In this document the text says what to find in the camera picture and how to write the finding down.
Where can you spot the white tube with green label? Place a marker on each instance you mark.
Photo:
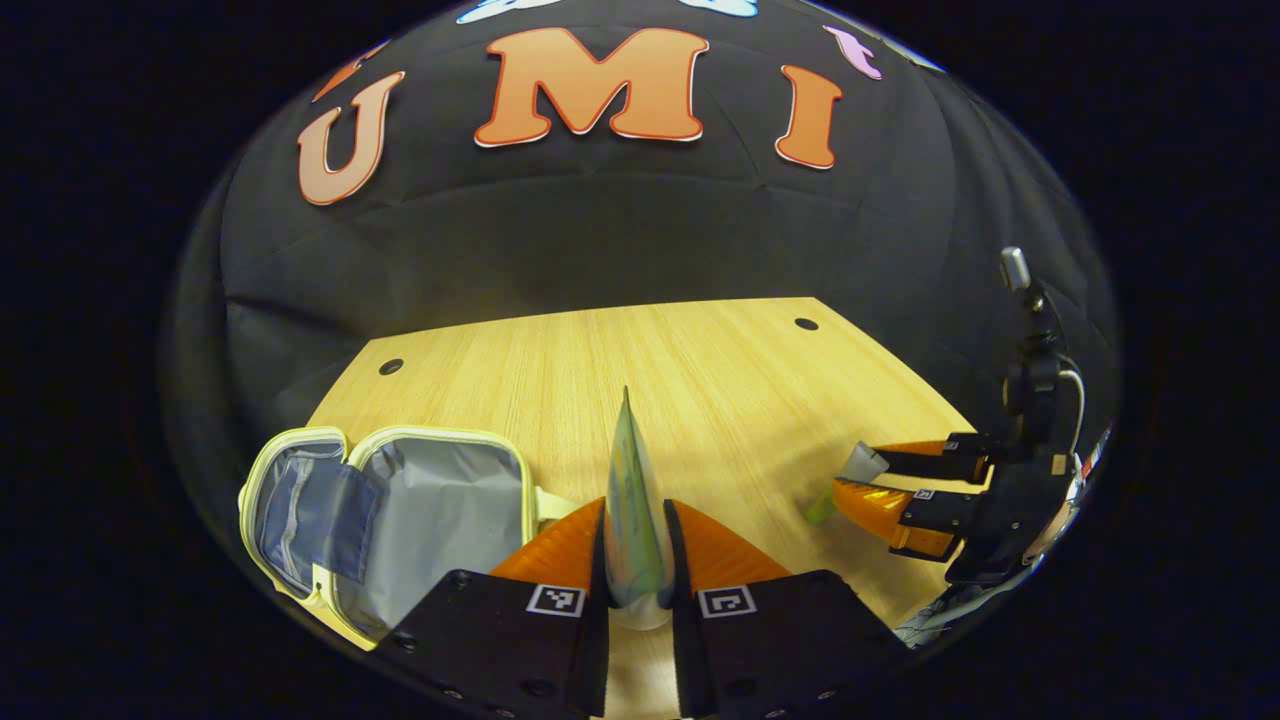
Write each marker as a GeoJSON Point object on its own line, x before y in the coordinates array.
{"type": "Point", "coordinates": [635, 520]}

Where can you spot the pale yellow suitcase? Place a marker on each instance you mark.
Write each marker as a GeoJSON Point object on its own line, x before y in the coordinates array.
{"type": "Point", "coordinates": [440, 520]}

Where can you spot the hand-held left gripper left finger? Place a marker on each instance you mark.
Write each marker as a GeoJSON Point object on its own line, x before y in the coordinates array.
{"type": "Point", "coordinates": [600, 620]}

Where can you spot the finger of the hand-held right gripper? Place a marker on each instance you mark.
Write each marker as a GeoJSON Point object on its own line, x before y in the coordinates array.
{"type": "Point", "coordinates": [940, 512]}
{"type": "Point", "coordinates": [940, 462]}

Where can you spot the slim green tube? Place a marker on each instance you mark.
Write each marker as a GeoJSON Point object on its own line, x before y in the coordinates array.
{"type": "Point", "coordinates": [862, 462]}

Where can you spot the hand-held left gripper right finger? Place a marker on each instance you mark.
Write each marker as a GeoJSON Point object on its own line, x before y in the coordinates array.
{"type": "Point", "coordinates": [680, 620]}

